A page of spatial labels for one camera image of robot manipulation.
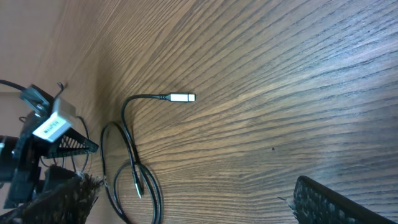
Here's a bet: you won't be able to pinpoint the black usb cables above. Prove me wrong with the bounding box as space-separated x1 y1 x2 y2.
99 93 197 224

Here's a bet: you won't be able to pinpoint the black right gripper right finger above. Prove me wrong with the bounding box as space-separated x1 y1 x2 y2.
278 175 395 224

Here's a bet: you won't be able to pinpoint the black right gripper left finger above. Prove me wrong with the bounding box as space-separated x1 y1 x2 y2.
1 173 104 224

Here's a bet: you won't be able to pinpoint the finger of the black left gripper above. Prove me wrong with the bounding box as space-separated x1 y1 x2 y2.
46 128 99 157

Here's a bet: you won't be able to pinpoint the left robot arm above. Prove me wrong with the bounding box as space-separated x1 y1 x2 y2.
1 129 98 209

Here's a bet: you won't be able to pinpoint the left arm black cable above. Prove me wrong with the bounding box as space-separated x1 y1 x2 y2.
0 79 29 93

